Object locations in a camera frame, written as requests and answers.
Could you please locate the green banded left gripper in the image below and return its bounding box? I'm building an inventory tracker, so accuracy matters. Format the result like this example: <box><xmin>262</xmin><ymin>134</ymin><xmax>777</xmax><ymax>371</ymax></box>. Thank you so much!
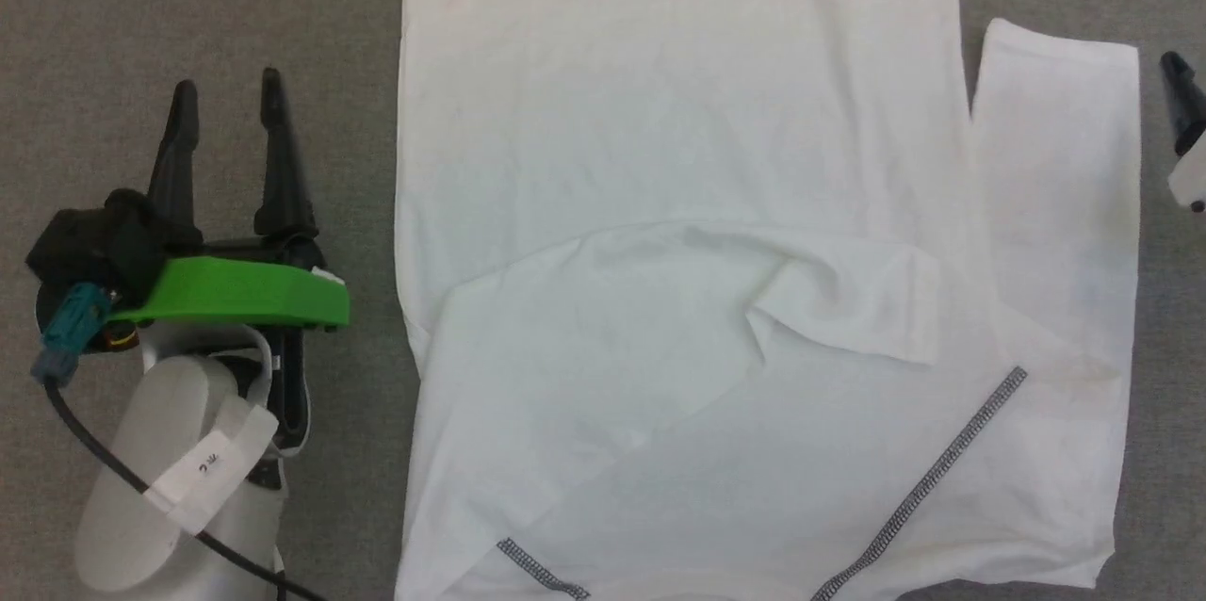
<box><xmin>111</xmin><ymin>66</ymin><xmax>352</xmax><ymax>457</ymax></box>

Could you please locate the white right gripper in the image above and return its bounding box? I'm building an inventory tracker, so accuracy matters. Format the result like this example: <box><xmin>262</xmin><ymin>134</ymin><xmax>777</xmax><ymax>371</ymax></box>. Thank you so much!
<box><xmin>1159</xmin><ymin>52</ymin><xmax>1206</xmax><ymax>214</ymax></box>

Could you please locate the white garment with grey stitching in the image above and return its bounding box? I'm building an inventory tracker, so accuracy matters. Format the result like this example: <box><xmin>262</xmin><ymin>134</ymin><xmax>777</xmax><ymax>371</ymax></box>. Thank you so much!
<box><xmin>394</xmin><ymin>0</ymin><xmax>1143</xmax><ymax>601</ymax></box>

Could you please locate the white tape label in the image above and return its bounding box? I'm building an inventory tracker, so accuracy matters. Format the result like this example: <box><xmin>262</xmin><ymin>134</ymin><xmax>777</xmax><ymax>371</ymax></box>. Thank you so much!
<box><xmin>141</xmin><ymin>401</ymin><xmax>280</xmax><ymax>536</ymax></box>

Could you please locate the teal cable connector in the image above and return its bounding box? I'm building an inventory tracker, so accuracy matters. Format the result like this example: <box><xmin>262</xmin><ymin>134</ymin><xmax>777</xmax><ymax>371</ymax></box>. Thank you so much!
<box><xmin>31</xmin><ymin>285</ymin><xmax>120</xmax><ymax>385</ymax></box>

